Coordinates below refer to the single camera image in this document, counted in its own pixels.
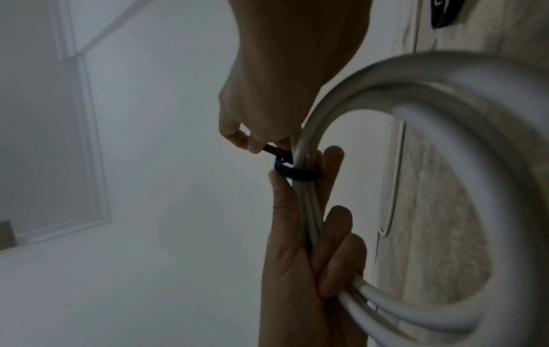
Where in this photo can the person's left hand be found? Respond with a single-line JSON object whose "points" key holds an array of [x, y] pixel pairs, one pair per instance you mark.
{"points": [[278, 84]]}

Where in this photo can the person's right hand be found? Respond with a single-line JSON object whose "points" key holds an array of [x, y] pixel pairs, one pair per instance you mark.
{"points": [[287, 291]]}

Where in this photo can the person's left forearm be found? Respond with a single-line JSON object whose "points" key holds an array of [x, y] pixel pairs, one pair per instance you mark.
{"points": [[296, 15]]}

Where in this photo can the white framed door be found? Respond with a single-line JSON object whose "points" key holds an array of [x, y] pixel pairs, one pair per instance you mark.
{"points": [[47, 128]]}

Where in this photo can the black wall device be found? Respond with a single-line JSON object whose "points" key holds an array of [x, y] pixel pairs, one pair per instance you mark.
{"points": [[446, 13]]}

